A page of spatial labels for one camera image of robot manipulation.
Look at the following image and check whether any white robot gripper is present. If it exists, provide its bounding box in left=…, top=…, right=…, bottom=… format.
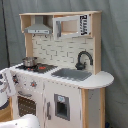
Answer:
left=0, top=68, right=16, bottom=96

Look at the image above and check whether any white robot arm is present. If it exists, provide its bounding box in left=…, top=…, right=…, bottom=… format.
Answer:
left=0, top=68, right=40, bottom=128

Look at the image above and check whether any white wooden toy kitchen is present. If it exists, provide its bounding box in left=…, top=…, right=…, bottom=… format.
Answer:
left=11, top=11, right=114, bottom=128

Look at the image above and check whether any left red stove knob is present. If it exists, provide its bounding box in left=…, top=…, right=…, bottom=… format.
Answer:
left=13, top=76, right=19, bottom=83

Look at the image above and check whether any red stove knob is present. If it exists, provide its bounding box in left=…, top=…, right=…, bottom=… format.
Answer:
left=30, top=81, right=37, bottom=87
left=13, top=76, right=19, bottom=83

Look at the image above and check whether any toy oven door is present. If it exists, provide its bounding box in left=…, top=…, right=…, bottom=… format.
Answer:
left=12, top=87, right=44, bottom=128

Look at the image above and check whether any right red stove knob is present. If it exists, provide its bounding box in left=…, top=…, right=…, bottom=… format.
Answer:
left=30, top=81, right=37, bottom=87

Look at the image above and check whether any small metal toy pot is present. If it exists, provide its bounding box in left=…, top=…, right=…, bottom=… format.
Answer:
left=22, top=57, right=37, bottom=67

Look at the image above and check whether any black toy stovetop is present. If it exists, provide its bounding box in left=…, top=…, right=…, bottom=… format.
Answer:
left=18, top=63, right=55, bottom=73

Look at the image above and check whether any white lower cabinet door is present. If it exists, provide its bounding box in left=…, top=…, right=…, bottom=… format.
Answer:
left=45, top=81, right=82, bottom=128

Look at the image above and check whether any grey toy sink basin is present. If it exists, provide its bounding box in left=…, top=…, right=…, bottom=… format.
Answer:
left=52, top=68, right=92, bottom=81

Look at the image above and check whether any grey toy range hood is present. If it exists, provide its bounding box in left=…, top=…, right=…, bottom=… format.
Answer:
left=24, top=15, right=52, bottom=34

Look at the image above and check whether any black toy faucet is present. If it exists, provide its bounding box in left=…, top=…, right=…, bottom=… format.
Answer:
left=75, top=51, right=93, bottom=70

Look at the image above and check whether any white microwave cabinet door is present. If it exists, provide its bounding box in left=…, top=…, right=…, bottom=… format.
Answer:
left=53, top=14, right=91, bottom=40

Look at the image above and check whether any grey backdrop curtain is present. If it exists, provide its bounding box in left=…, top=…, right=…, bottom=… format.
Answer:
left=0, top=0, right=128, bottom=128

